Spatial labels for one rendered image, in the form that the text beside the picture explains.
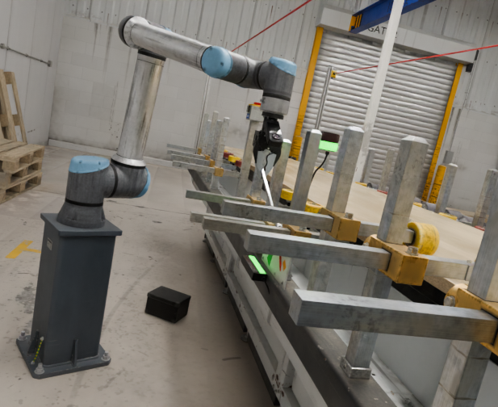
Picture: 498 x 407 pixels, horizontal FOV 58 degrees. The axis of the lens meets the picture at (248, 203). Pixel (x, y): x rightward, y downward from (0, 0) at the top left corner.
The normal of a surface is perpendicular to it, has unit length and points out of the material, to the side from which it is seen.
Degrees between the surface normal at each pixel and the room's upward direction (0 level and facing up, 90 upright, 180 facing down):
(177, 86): 90
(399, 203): 90
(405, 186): 90
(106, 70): 90
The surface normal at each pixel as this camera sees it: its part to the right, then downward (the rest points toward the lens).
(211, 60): -0.58, 0.04
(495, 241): -0.96, -0.15
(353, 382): 0.20, -0.97
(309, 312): 0.22, 0.21
